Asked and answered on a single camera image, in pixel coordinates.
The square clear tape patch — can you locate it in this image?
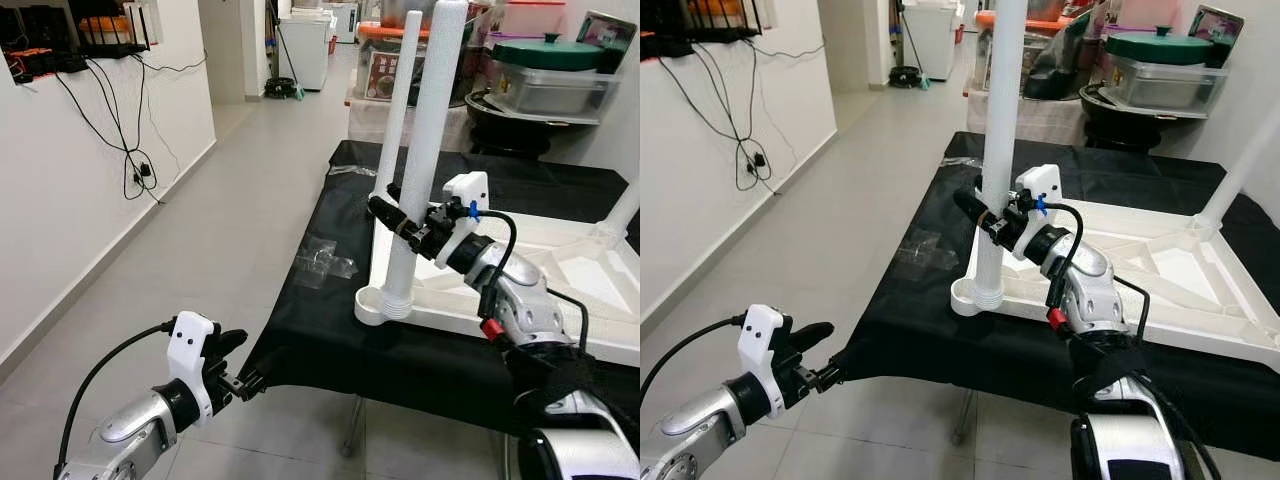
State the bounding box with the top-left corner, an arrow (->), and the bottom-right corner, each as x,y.
895,230 -> 961,276
295,238 -> 359,289

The white plastic table top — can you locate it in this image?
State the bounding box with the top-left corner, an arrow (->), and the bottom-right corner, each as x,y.
355,195 -> 641,366
950,190 -> 1280,359

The bench with white lace cloth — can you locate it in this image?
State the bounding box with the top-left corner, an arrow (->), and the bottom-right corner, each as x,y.
965,92 -> 1086,146
348,95 -> 396,141

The black table cloth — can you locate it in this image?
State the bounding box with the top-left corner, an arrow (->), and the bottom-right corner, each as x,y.
240,140 -> 641,436
835,130 -> 1280,436

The black round wok stand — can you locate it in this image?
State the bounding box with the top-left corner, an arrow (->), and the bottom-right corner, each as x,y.
468,92 -> 581,159
1080,88 -> 1191,153

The black floor mop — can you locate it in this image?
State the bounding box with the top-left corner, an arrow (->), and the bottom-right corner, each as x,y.
262,0 -> 306,101
890,0 -> 931,91

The black plastic bag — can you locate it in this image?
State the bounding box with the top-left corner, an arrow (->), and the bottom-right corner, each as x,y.
1025,15 -> 1096,101

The white cabinet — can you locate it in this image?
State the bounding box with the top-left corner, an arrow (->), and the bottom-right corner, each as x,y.
278,10 -> 333,91
903,2 -> 959,81

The clear plastic container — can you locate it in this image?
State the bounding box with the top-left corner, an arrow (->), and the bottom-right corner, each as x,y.
488,65 -> 621,116
1100,60 -> 1229,111

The green pot with lid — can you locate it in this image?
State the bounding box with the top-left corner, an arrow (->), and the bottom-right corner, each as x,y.
492,33 -> 606,71
1105,27 -> 1216,66

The white box with pink lid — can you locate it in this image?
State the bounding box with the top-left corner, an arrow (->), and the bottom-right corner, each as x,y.
500,0 -> 566,33
1110,0 -> 1186,29

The dark framed picture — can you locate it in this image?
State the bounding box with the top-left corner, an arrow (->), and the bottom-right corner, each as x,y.
578,10 -> 637,71
1188,5 -> 1246,66

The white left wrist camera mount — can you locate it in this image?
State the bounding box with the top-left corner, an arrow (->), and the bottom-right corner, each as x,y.
165,312 -> 223,421
737,305 -> 796,416

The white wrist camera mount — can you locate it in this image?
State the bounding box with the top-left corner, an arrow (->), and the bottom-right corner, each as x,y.
435,172 -> 491,269
165,312 -> 223,421
1012,165 -> 1063,261
737,305 -> 796,416

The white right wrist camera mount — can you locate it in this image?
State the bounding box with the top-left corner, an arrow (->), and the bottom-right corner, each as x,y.
1012,165 -> 1063,261
435,172 -> 491,269

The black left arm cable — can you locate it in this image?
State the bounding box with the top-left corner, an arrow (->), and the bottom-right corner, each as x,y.
58,320 -> 173,471
640,315 -> 746,396

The black wall cable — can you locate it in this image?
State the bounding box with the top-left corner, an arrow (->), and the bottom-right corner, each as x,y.
660,45 -> 826,193
55,55 -> 206,201

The wall shelf with dark items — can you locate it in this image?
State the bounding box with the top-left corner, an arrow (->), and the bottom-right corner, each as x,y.
0,0 -> 161,81
640,0 -> 776,61

